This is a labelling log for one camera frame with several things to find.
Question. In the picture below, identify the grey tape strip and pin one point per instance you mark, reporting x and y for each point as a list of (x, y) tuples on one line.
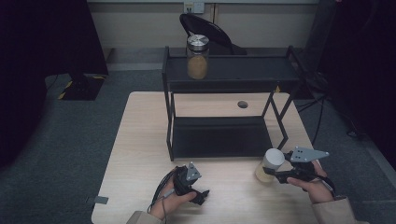
[(99, 200)]

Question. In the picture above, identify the person's right hand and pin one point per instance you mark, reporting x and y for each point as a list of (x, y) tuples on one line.
[(317, 189)]

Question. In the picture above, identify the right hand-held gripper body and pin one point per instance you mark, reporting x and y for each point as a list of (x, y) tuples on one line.
[(306, 154)]

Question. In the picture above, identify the black two-tier shelf rack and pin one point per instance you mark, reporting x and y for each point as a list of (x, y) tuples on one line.
[(221, 137)]

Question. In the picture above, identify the black folding chair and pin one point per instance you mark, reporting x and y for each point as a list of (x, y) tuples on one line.
[(214, 31)]

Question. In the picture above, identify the black stand base yellow tape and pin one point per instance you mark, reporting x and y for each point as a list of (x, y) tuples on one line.
[(82, 88)]

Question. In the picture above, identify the dark curtain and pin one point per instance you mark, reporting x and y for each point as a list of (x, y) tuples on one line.
[(37, 62), (364, 62)]

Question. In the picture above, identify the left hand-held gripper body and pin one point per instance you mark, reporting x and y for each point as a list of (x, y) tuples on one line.
[(186, 180)]

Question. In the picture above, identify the white wall outlet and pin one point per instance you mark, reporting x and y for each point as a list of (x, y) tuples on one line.
[(193, 7)]

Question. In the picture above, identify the glass jar with silver lid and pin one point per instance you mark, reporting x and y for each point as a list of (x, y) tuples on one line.
[(197, 65)]

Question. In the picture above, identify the plastic jar with white lid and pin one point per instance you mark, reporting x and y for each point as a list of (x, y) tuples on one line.
[(272, 158)]

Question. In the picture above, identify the person's left hand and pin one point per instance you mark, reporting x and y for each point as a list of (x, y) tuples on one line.
[(168, 202)]

